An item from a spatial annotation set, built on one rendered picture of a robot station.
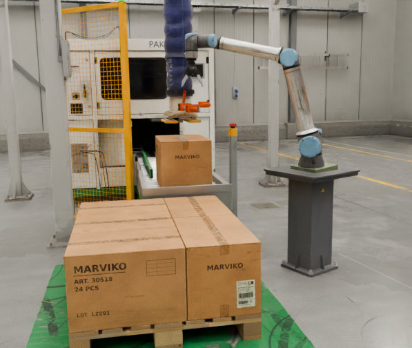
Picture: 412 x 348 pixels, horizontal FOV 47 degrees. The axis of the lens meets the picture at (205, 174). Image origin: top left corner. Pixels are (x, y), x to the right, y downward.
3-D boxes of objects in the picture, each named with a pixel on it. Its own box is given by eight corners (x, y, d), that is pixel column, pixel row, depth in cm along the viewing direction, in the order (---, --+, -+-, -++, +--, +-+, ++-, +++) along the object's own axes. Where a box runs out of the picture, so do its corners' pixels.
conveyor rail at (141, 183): (132, 168, 592) (132, 153, 588) (136, 168, 592) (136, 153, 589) (143, 213, 368) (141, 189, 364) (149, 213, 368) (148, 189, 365)
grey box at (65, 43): (65, 76, 420) (63, 42, 415) (72, 76, 421) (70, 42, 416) (63, 76, 401) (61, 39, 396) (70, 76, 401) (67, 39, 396)
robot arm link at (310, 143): (324, 150, 336) (299, 45, 324) (323, 156, 320) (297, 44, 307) (302, 155, 341) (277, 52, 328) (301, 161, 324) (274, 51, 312)
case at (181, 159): (156, 179, 431) (154, 135, 424) (200, 177, 438) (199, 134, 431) (161, 192, 373) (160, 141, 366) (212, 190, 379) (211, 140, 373)
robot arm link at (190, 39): (196, 32, 327) (182, 32, 329) (197, 50, 329) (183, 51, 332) (200, 33, 336) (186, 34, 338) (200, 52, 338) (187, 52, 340)
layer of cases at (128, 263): (84, 255, 354) (81, 202, 348) (215, 245, 372) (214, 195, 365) (68, 333, 238) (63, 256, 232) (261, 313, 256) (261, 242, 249)
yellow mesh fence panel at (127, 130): (63, 228, 479) (48, 10, 444) (70, 225, 488) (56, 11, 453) (134, 239, 440) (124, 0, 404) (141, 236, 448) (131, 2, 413)
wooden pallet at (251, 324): (85, 273, 357) (84, 255, 355) (216, 262, 375) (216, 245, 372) (70, 360, 241) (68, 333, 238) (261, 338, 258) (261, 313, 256)
